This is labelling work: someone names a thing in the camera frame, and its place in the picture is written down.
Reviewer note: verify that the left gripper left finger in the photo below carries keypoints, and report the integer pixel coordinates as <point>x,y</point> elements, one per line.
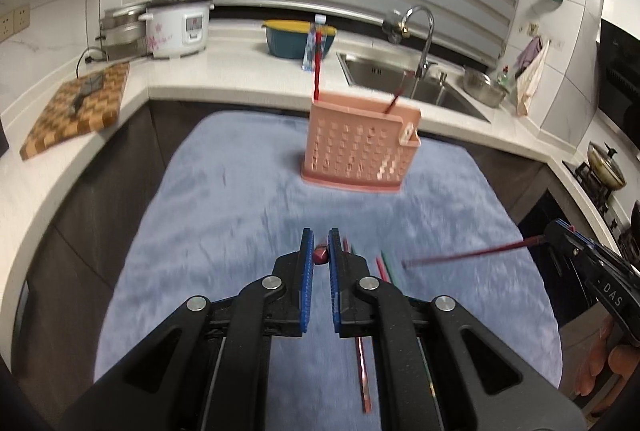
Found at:
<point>205,367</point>

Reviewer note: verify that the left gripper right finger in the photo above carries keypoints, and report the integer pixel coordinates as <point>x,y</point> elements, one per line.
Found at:
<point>436,365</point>

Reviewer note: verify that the green chopstick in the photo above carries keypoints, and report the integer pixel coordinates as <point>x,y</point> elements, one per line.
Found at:
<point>382,270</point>
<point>388,268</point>

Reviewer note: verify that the bright red chopstick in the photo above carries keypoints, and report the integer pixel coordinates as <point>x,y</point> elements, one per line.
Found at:
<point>397,93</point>
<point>317,61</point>

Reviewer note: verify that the person's right hand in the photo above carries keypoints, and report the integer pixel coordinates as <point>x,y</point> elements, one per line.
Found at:
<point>622,360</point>

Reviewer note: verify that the gold lidded pot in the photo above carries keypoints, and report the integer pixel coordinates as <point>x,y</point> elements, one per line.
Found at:
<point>603,165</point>

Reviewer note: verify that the grey-blue plush table cloth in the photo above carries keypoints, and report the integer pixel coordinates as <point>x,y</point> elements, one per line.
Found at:
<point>232,200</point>

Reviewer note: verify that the hanging cream towel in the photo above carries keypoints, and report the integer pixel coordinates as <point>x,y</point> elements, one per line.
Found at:
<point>527,83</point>

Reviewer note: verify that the green dish soap bottle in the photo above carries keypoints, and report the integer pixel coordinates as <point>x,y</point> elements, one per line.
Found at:
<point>503,77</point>

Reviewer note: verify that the stainless steel bowl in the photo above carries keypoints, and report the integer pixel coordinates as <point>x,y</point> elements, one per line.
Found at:
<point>482,88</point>

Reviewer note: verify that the hanging purple cloth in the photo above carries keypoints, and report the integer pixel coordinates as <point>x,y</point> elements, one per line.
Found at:
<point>527,56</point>

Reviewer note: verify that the pink perforated utensil holder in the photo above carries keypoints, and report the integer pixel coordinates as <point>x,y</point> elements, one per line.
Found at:
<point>360,144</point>

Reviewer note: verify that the stainless steel sink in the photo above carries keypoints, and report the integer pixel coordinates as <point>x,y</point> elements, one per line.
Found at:
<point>434,89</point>

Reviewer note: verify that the checkered wooden cutting board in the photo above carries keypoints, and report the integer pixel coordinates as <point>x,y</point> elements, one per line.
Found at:
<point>86,104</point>

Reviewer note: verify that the black cleaver knife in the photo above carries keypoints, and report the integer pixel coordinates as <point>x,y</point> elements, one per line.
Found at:
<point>90,85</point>

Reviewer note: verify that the clear water bottle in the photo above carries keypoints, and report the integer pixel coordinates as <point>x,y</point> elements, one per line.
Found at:
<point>308,58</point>

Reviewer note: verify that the teal and yellow bowl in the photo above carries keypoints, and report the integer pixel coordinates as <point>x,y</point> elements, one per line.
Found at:
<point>286,38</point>

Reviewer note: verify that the stainless steamer pot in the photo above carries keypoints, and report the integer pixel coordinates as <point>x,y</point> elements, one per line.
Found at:
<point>123,32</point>

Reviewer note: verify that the white rice cooker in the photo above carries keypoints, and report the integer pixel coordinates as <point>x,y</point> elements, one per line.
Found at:
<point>176,28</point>

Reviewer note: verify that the wall power socket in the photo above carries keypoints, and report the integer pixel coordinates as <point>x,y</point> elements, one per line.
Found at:
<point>14,21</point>

